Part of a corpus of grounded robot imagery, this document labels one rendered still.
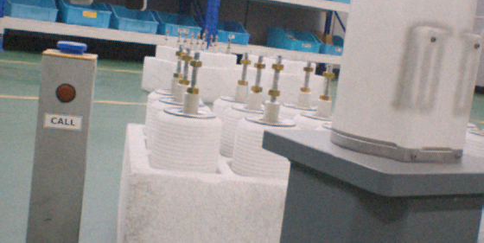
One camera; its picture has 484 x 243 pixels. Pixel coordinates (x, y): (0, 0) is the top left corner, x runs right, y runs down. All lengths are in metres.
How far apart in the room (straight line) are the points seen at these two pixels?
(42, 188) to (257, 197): 0.30
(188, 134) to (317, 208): 0.41
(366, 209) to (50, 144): 0.57
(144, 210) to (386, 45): 0.48
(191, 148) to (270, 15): 6.22
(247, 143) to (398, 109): 0.46
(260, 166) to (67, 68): 0.30
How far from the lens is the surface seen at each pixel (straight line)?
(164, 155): 0.88
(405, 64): 0.47
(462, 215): 0.50
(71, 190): 0.94
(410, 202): 0.45
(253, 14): 6.95
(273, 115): 0.92
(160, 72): 3.32
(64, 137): 0.92
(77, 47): 0.92
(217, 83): 3.26
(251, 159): 0.90
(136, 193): 0.85
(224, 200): 0.87
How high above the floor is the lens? 0.38
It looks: 7 degrees down
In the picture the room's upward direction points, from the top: 7 degrees clockwise
